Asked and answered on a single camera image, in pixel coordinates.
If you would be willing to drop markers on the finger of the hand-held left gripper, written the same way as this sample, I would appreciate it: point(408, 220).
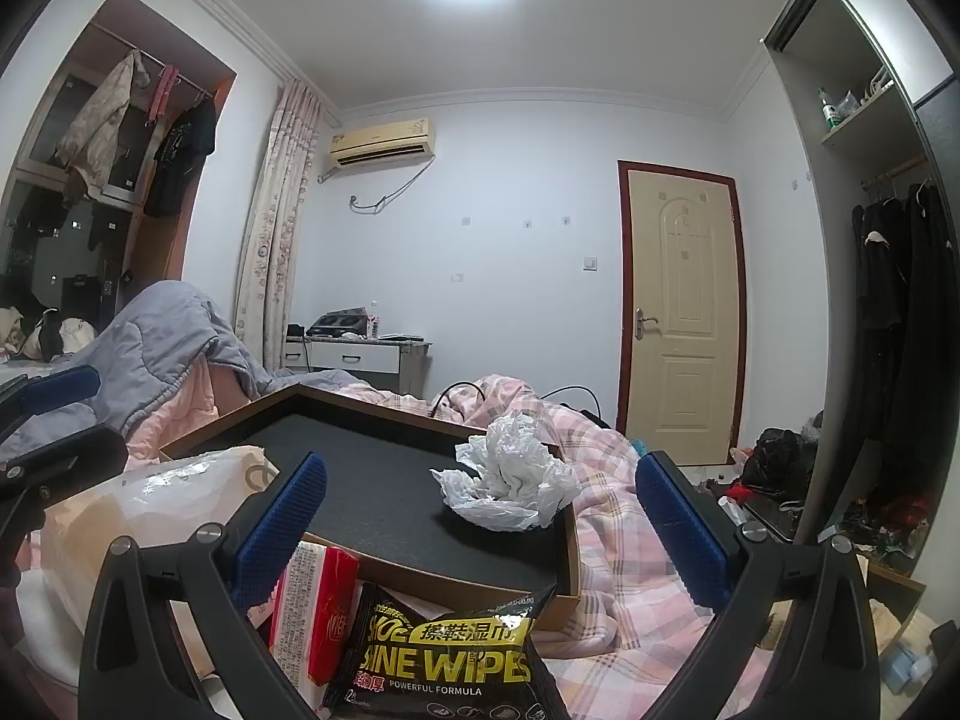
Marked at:
point(64, 388)
point(67, 457)

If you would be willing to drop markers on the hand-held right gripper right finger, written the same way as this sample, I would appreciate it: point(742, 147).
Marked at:
point(682, 532)

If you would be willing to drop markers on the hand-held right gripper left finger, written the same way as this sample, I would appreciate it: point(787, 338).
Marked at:
point(281, 532)

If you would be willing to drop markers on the beige face towel bag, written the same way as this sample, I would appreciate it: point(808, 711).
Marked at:
point(135, 495)

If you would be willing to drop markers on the red tissue packet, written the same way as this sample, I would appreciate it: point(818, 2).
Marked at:
point(322, 615)

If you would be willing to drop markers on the brown cardboard box black lining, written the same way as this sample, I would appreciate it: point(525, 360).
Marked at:
point(360, 465)

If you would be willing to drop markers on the white plastic bag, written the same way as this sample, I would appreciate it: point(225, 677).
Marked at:
point(510, 480)

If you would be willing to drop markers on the black yellow snack packet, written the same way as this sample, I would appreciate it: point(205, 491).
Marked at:
point(442, 664)

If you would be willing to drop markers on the pile of clothes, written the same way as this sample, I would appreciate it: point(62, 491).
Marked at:
point(67, 334)

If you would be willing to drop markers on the pink plaid blanket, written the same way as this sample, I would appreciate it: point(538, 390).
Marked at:
point(600, 577)

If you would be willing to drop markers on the grey quilt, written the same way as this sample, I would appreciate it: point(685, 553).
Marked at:
point(165, 345)

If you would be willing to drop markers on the black bag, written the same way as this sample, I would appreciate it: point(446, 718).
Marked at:
point(780, 457)

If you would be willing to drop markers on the peach pink quilt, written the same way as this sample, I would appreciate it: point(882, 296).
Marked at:
point(187, 412)

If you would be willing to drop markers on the wooden closet alcove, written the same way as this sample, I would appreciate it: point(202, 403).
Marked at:
point(161, 247)

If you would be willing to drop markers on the white drawer desk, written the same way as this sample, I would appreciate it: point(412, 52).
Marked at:
point(352, 356)

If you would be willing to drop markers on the black desktop device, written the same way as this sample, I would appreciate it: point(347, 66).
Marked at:
point(337, 324)

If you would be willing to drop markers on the brown carton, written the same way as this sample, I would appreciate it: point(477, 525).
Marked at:
point(900, 581)

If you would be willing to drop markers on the clear water bottle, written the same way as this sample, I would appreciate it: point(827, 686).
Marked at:
point(373, 324)

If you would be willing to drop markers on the black hanging t-shirt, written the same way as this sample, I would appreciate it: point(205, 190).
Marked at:
point(176, 165)

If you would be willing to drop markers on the beige hanging jacket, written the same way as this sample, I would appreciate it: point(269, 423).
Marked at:
point(97, 135)

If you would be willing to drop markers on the floral curtain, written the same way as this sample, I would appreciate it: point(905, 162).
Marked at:
point(274, 240)

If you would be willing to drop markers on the light blue plastic container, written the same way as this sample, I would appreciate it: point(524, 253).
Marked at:
point(907, 667)

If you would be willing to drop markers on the white wardrobe grey sliding door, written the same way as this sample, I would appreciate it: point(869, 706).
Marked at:
point(825, 277)

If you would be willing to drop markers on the row of hanging black clothes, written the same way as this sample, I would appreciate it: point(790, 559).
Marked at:
point(881, 277)

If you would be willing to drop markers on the cream air conditioner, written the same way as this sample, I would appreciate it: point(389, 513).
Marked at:
point(382, 142)

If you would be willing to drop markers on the wooden clothes rod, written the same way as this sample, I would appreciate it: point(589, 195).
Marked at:
point(896, 169)

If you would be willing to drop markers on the green label bottle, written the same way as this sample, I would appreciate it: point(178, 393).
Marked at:
point(828, 111)

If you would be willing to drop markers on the white shelf clutter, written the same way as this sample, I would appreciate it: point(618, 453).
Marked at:
point(870, 90)

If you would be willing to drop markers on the cream door red frame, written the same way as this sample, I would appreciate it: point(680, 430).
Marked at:
point(682, 300)

